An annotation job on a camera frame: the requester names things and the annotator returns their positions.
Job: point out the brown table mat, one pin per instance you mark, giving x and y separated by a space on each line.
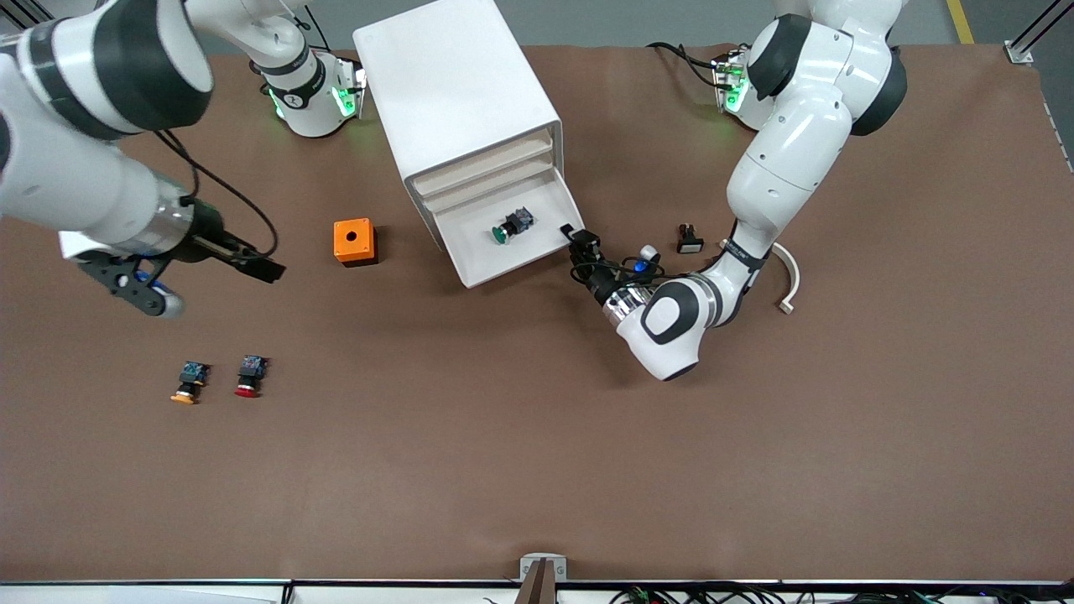
537 470

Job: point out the white curved plastic bracket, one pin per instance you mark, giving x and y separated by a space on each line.
794 277

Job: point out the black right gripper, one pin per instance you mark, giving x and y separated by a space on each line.
207 236

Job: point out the aluminium frame profile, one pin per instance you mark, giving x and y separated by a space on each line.
23 12
1021 54

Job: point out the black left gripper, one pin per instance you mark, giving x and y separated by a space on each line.
597 283

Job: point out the black switch with white face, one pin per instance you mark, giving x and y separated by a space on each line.
690 240

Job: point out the orange button enclosure box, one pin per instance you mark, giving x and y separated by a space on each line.
352 239

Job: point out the grey camera stand bracket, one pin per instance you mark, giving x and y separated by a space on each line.
543 569

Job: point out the red push button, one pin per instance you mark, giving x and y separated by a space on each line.
250 376

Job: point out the green push button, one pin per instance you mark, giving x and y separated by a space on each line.
512 226

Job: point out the white drawer cabinet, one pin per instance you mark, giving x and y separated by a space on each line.
453 84

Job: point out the yellow push button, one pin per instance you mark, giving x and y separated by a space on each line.
190 382

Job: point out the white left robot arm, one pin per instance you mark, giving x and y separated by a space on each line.
780 168

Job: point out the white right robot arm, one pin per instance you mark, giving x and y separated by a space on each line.
67 176

